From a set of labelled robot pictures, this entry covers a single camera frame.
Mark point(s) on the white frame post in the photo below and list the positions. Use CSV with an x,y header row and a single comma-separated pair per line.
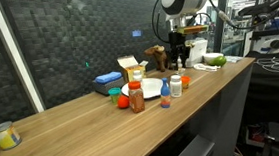
x,y
14,54

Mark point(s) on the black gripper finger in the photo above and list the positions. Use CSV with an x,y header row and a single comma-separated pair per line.
x,y
186,57
173,60

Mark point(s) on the white grey appliance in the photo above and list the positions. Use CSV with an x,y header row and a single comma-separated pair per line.
x,y
198,51

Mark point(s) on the white pill bottle black print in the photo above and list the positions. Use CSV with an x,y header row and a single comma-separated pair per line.
x,y
137,76

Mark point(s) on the blue tape strip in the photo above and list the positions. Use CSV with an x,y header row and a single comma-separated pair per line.
x,y
137,33

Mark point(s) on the clear plastic bag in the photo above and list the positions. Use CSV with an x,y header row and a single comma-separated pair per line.
x,y
235,59

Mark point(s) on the brown moose plush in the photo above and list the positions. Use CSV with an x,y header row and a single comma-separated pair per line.
x,y
159,58

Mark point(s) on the spice jar with orange lid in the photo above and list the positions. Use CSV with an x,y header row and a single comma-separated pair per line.
x,y
136,100

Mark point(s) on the open yellow cardboard box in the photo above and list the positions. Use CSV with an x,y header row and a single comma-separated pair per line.
x,y
130,73

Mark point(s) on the green round fruit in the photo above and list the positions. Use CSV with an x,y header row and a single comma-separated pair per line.
x,y
219,61

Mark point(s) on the white paper plate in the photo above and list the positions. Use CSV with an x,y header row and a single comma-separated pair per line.
x,y
150,87

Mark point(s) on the white pill bottle blue label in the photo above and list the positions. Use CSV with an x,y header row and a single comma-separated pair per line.
x,y
175,86

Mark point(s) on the blue toy bottle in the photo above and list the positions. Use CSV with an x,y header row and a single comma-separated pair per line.
x,y
165,94

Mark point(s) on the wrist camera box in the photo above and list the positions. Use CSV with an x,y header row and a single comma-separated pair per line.
x,y
192,29

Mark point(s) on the black side table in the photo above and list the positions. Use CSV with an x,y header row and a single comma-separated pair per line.
x,y
271,91

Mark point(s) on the white paper cup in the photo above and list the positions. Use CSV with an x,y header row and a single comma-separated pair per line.
x,y
211,56

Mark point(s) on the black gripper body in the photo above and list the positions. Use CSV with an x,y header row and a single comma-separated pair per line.
x,y
176,40

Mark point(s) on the blue folded cloth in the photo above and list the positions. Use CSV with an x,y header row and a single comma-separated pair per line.
x,y
108,77

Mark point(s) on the teal-lid dough tub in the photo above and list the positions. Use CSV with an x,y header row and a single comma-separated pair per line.
x,y
115,94

